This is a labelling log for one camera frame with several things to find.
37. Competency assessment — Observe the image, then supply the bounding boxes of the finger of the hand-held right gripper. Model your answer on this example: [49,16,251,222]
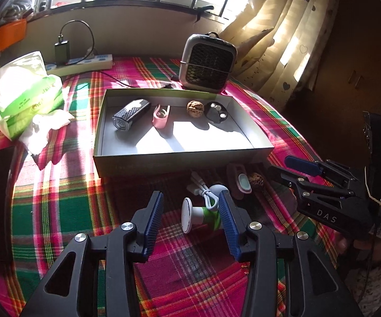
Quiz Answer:
[267,165,366,212]
[284,155,364,192]

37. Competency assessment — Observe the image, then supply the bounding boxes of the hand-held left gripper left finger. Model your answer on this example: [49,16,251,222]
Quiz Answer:
[21,190,165,317]

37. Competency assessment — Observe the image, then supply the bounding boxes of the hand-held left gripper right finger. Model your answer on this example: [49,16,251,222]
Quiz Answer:
[217,190,364,317]

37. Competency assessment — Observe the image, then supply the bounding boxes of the green white spool-shaped gadget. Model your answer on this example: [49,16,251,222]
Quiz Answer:
[182,197,223,235]

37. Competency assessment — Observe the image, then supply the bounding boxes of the brown walnut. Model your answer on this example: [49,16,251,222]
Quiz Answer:
[248,173,265,189]
[187,101,205,118]

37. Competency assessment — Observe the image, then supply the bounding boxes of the white mushroom-shaped gadget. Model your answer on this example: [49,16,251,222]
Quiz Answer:
[208,185,230,205]

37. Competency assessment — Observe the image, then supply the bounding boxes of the pink clip with grey pad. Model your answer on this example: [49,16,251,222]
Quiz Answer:
[227,162,253,200]

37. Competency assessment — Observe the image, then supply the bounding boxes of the white cable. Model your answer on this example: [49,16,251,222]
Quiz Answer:
[187,171,219,210]

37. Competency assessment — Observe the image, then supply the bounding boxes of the green white cardboard box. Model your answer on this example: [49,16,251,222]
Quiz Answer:
[92,87,275,179]

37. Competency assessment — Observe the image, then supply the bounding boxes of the black round gadget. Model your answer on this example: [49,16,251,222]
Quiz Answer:
[205,101,230,124]

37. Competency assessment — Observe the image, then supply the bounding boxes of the plain pink clip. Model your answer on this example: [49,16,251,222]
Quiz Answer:
[153,104,171,129]

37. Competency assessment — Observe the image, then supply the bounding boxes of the black bike light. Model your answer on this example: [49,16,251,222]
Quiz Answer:
[112,98,151,132]

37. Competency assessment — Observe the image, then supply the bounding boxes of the person's right forearm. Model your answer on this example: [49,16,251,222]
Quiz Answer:
[349,234,381,311]

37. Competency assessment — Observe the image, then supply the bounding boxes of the person's right hand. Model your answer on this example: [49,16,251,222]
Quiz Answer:
[337,229,355,255]

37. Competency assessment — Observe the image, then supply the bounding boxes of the dark wooden cabinet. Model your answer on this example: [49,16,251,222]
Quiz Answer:
[286,0,381,129]

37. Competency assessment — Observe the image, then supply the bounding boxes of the small grey space heater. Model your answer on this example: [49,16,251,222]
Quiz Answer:
[179,32,238,91]

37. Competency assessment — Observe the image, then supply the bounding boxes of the cream heart print curtain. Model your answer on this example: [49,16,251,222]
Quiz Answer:
[218,0,343,106]

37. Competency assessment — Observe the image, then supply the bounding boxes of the crumpled white tissue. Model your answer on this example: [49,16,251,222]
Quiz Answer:
[21,108,75,157]

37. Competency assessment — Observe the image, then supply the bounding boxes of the white power strip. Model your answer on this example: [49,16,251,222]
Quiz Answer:
[45,54,113,76]

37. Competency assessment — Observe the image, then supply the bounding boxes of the green tissue pack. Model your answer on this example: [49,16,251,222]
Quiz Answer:
[0,51,64,141]

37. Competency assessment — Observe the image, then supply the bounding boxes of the black charger adapter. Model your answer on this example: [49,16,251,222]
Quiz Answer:
[55,40,70,64]

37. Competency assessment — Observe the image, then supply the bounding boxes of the orange plastic tray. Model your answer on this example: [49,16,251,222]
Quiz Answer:
[0,18,28,65]

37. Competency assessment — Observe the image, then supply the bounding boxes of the crumpled plastic bag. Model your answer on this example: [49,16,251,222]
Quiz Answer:
[0,0,37,24]

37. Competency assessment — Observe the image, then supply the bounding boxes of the black cable on blanket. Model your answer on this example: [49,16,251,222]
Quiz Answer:
[92,69,181,90]

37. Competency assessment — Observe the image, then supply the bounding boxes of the black charger cable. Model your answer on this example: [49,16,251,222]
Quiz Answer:
[59,20,95,60]

